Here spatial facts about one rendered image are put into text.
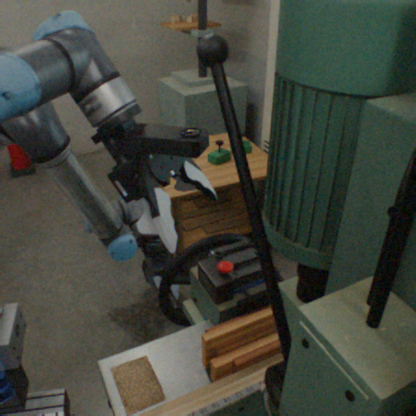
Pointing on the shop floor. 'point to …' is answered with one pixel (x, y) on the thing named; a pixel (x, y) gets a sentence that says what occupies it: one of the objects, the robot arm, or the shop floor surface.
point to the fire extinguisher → (19, 162)
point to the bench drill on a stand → (198, 85)
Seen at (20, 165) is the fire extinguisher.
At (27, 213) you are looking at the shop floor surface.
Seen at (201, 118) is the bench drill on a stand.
